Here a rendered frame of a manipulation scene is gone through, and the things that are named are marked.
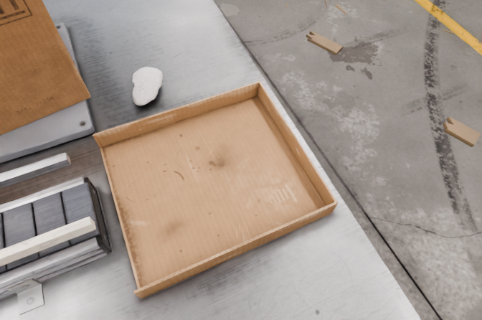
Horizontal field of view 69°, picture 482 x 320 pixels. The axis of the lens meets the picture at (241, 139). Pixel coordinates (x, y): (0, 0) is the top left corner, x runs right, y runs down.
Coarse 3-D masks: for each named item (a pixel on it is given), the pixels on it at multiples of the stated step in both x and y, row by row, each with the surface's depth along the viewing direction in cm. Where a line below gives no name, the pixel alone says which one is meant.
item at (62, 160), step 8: (48, 160) 43; (56, 160) 43; (64, 160) 43; (16, 168) 42; (24, 168) 42; (32, 168) 42; (40, 168) 42; (48, 168) 43; (56, 168) 43; (0, 176) 41; (8, 176) 41; (16, 176) 41; (24, 176) 42; (32, 176) 43; (0, 184) 41; (8, 184) 42
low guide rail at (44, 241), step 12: (60, 228) 43; (72, 228) 43; (84, 228) 43; (24, 240) 42; (36, 240) 42; (48, 240) 42; (60, 240) 43; (0, 252) 41; (12, 252) 41; (24, 252) 42; (36, 252) 43; (0, 264) 42
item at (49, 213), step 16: (64, 192) 49; (80, 192) 49; (16, 208) 48; (32, 208) 48; (48, 208) 48; (64, 208) 49; (80, 208) 48; (0, 224) 46; (16, 224) 47; (32, 224) 47; (48, 224) 47; (64, 224) 47; (96, 224) 47; (0, 240) 45; (16, 240) 45; (80, 240) 46; (32, 256) 44; (0, 272) 43
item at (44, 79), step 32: (0, 0) 43; (32, 0) 45; (0, 32) 46; (32, 32) 48; (0, 64) 49; (32, 64) 52; (64, 64) 55; (0, 96) 53; (32, 96) 56; (64, 96) 59; (0, 128) 57
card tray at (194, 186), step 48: (240, 96) 64; (144, 144) 59; (192, 144) 60; (240, 144) 60; (288, 144) 60; (144, 192) 55; (192, 192) 55; (240, 192) 55; (288, 192) 55; (144, 240) 50; (192, 240) 51; (240, 240) 51; (144, 288) 43
